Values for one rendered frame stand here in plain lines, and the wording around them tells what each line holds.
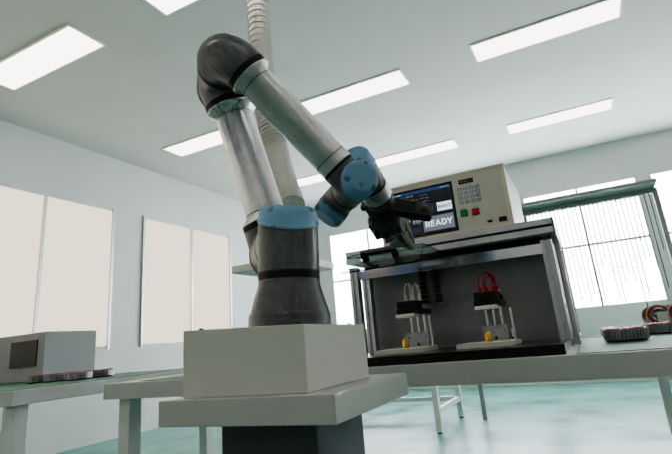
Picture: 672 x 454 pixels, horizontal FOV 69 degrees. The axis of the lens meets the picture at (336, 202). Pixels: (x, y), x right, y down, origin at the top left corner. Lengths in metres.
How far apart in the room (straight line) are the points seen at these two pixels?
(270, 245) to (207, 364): 0.23
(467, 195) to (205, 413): 1.10
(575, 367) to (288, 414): 0.65
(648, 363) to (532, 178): 7.05
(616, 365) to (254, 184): 0.83
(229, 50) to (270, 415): 0.68
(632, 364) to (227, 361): 0.79
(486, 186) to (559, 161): 6.56
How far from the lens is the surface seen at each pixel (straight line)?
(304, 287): 0.88
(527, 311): 1.69
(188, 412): 0.86
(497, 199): 1.62
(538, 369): 1.18
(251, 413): 0.78
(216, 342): 0.84
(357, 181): 0.95
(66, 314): 6.07
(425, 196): 1.68
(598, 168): 8.13
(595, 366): 1.17
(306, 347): 0.76
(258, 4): 3.59
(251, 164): 1.08
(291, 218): 0.89
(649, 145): 8.25
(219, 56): 1.05
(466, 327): 1.72
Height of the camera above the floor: 0.81
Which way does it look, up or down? 16 degrees up
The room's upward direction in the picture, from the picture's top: 5 degrees counter-clockwise
